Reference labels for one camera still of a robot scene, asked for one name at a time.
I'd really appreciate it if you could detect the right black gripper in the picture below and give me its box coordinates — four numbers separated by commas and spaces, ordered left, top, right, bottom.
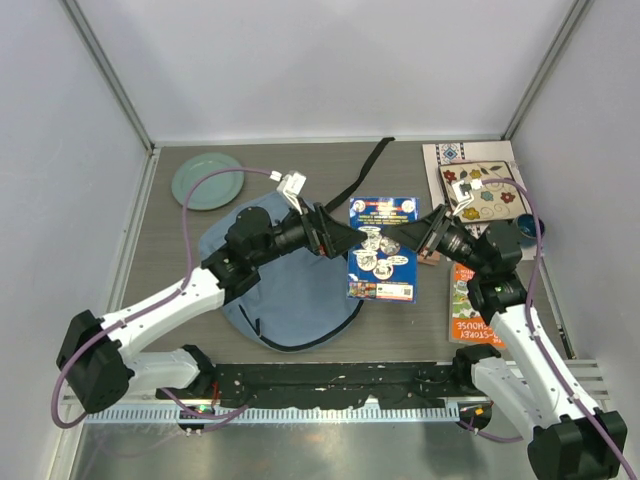
382, 203, 489, 275

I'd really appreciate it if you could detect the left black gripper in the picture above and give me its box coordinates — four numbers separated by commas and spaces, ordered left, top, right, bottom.
251, 197, 367, 268

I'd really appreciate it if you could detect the blue illustrated book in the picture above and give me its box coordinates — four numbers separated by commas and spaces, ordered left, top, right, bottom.
347, 197, 419, 303

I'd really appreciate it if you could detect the light blue backpack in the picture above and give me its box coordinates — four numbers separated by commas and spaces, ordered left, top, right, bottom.
197, 136, 396, 354

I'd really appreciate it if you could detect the orange 78-storey treehouse book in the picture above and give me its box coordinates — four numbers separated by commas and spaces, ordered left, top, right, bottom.
448, 263, 506, 350

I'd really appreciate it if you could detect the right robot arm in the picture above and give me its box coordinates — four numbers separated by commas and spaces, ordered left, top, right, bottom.
383, 205, 635, 479

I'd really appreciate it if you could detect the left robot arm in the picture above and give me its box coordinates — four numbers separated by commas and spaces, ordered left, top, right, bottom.
56, 204, 366, 414

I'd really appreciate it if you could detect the floral square plate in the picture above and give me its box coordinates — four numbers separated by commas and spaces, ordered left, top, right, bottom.
438, 161, 528, 224

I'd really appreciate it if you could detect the dark blue mug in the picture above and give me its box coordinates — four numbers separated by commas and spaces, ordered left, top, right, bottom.
514, 213, 545, 241

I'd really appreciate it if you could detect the patterned white placemat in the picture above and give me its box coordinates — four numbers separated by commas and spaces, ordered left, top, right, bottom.
422, 141, 531, 237

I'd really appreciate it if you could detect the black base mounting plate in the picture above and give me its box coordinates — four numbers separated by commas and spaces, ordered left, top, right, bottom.
172, 362, 482, 410

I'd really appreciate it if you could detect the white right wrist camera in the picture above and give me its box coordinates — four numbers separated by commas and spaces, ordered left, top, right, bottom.
449, 179, 483, 216

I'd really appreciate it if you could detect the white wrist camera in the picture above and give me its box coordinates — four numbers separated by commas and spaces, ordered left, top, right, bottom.
269, 170, 306, 213
449, 179, 483, 216

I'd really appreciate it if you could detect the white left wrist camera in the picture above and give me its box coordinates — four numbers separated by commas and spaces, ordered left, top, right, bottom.
269, 170, 306, 213

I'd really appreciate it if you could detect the slotted cable duct rail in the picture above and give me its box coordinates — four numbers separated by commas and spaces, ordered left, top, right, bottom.
85, 402, 460, 425

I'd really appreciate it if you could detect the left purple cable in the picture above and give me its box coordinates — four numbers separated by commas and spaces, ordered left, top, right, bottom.
52, 167, 284, 432

